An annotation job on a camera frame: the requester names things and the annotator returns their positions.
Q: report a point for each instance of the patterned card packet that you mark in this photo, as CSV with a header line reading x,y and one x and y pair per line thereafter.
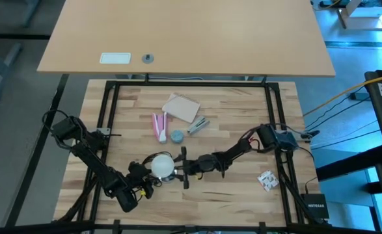
x,y
268,180

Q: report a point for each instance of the grey table leg frame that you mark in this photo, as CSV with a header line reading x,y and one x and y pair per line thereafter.
x,y
2,65

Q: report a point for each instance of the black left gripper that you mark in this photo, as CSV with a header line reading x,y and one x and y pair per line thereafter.
x,y
127,199

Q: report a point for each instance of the grey metal stapler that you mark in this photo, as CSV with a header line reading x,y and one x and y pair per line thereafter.
x,y
198,125

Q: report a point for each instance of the large tan desk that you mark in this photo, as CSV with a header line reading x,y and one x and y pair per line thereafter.
x,y
190,32

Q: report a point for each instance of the black metal table frame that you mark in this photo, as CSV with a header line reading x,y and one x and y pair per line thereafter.
x,y
190,84

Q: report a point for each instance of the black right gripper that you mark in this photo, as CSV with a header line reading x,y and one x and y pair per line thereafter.
x,y
198,165

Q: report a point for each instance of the pink white stapler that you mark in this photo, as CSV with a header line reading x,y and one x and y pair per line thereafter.
x,y
159,126

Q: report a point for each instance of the white globe lightbulb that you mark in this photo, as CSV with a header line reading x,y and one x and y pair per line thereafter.
x,y
162,165

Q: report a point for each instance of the grey power adapter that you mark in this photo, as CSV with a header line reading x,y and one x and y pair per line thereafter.
x,y
359,96

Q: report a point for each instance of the black Netgear network switch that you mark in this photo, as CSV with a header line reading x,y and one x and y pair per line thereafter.
x,y
315,205

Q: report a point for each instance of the black desk with keyboard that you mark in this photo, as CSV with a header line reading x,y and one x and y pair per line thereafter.
x,y
377,104

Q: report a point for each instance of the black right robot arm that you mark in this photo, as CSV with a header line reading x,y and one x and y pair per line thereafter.
x,y
233,151

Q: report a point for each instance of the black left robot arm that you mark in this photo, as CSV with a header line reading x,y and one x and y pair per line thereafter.
x,y
93,159

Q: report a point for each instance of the tan spiral notebook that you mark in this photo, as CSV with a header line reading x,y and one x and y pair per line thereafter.
x,y
181,107

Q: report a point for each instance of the white wooden stand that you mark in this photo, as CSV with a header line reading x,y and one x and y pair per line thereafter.
x,y
363,16

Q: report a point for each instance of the white rectangular desk plate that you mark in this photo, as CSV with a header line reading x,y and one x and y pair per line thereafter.
x,y
115,58

